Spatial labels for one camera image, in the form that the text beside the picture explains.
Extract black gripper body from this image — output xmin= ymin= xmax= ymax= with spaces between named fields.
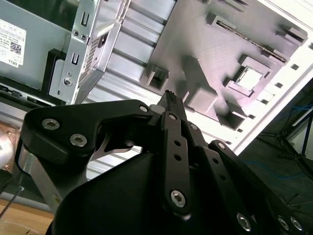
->
xmin=46 ymin=151 xmax=243 ymax=235

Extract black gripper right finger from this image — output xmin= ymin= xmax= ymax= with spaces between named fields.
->
xmin=176 ymin=97 xmax=307 ymax=235

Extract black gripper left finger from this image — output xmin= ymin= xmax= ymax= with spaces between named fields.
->
xmin=21 ymin=90 xmax=194 ymax=218

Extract silver CPU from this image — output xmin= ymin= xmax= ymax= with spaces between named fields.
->
xmin=236 ymin=66 xmax=264 ymax=93

